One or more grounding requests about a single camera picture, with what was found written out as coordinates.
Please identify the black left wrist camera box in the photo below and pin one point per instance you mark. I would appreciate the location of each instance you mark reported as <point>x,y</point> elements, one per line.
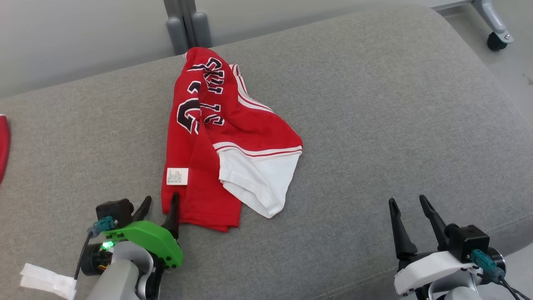
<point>114,209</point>

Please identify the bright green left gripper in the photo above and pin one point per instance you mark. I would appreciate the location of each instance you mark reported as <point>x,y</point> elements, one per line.
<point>154,237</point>

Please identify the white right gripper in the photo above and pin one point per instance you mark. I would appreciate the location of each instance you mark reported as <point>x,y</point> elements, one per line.
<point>433,268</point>

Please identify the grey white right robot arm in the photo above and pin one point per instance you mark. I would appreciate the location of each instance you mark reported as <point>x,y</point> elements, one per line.
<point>458,293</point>

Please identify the grey partition post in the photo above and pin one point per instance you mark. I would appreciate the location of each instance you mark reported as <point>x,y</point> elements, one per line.
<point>187,25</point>

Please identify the plain red white-trimmed garment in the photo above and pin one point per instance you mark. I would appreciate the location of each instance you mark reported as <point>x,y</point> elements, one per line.
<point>3,146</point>

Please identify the red jersey with black numbers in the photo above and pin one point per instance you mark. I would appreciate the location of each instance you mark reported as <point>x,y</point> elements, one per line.
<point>200,166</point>

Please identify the grey wheeled cart leg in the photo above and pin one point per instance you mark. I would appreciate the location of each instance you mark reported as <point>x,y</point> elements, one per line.
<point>493,25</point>

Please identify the white tape strip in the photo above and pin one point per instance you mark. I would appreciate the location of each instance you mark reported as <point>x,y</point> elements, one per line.
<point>46,280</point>

